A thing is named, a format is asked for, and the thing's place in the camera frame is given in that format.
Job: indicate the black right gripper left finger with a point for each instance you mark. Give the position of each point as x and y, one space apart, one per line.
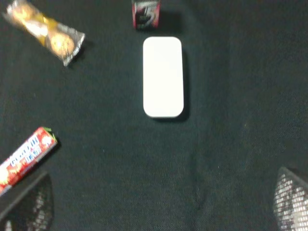
28 206

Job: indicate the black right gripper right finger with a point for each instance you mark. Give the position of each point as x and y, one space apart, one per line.
290 203

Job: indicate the white rounded plastic case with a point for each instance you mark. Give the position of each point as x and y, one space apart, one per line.
162 72

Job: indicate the red Hi-Chew candy stick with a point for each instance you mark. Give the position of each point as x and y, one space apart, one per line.
15 167

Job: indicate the black table cloth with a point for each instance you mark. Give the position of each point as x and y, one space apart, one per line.
213 168

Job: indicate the gold chocolates clear pack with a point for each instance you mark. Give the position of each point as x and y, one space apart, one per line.
63 41

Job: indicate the black red gum box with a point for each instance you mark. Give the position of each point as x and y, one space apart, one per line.
145 14

